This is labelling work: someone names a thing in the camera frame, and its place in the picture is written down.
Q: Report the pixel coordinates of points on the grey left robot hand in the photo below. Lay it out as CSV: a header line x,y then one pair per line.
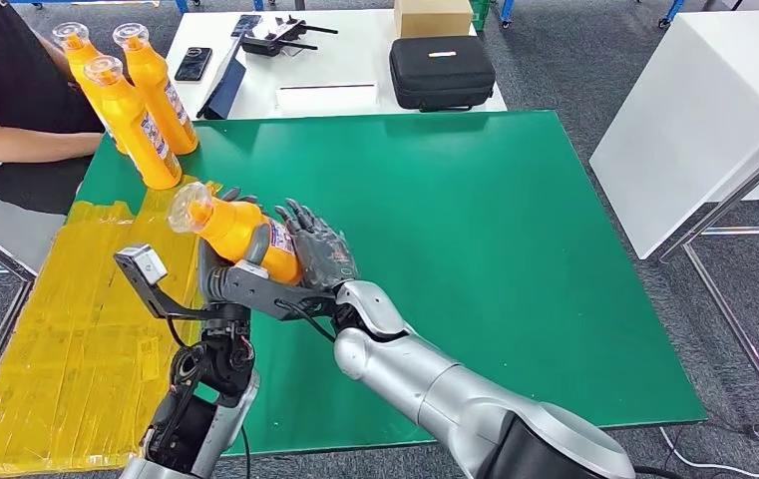
x,y
247,251

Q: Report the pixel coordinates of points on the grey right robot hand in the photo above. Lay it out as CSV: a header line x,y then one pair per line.
x,y
326,251

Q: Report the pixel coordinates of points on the orange bottle with clear cap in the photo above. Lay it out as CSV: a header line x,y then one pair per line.
x,y
78,59
154,92
124,125
240,231

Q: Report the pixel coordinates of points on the person's right forearm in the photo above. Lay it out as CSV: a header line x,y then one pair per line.
x,y
29,145

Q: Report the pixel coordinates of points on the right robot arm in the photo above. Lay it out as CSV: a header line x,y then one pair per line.
x,y
458,396

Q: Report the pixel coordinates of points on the white flat box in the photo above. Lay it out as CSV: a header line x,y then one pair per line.
x,y
325,99

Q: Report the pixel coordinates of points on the tablet in blue folio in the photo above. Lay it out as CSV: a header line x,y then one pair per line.
x,y
227,92

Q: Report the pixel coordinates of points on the white table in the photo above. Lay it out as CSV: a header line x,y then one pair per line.
x,y
352,59

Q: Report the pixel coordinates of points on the black smartphone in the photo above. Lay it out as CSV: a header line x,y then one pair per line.
x,y
193,64

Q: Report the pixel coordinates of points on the black antenna controller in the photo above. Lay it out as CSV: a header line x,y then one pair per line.
x,y
265,45

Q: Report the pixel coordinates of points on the black zip case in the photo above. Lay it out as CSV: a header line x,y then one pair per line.
x,y
442,73

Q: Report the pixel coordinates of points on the blue phone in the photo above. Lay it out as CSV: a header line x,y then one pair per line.
x,y
245,25

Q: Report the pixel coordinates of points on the blue metal rack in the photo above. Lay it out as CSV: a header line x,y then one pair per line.
x,y
259,4
181,5
506,10

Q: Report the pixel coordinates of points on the cardboard box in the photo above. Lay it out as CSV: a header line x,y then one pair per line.
x,y
432,18

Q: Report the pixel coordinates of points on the yellow tape sheet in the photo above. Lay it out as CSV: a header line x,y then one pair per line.
x,y
22,396

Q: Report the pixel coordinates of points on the green plastic crate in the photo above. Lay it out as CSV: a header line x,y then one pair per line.
x,y
479,13

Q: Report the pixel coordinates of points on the person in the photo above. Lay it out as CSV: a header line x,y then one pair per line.
x,y
2,86

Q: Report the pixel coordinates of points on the white cabinet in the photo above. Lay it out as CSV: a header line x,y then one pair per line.
x,y
689,119

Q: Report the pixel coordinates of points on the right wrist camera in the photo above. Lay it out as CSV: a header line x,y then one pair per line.
x,y
266,291

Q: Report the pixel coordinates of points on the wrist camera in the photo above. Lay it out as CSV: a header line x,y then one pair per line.
x,y
266,291
144,271

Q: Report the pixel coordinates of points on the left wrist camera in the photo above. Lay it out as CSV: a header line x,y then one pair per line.
x,y
144,271

